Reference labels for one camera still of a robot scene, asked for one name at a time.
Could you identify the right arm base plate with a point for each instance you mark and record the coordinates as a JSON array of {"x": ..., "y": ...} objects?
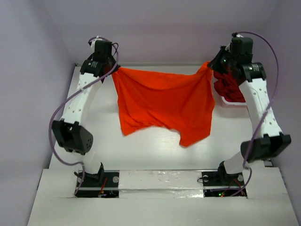
[{"x": 213, "y": 186}]

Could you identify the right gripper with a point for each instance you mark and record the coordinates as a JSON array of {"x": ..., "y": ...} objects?
[{"x": 217, "y": 61}]

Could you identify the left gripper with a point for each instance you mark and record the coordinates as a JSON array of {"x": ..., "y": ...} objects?
[{"x": 113, "y": 60}]

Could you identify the orange t shirt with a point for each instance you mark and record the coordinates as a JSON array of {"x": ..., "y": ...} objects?
[{"x": 179, "y": 102}]

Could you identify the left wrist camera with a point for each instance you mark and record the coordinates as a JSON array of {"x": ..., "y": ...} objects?
[{"x": 93, "y": 40}]

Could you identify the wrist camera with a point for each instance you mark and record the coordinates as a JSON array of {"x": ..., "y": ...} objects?
[
  {"x": 236, "y": 35},
  {"x": 93, "y": 40}
]

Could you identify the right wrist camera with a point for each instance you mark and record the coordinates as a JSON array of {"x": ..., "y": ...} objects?
[{"x": 236, "y": 35}]

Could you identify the dark red t shirt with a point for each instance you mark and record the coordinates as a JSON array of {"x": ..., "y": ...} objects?
[{"x": 227, "y": 87}]

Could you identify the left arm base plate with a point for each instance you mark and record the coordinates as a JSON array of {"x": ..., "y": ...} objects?
[{"x": 108, "y": 188}]

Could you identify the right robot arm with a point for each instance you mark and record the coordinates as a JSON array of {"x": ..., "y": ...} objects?
[{"x": 268, "y": 139}]

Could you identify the white plastic basket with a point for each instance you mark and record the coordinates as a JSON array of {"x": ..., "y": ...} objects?
[{"x": 227, "y": 104}]

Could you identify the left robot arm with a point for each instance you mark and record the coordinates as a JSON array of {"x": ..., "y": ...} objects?
[{"x": 69, "y": 131}]

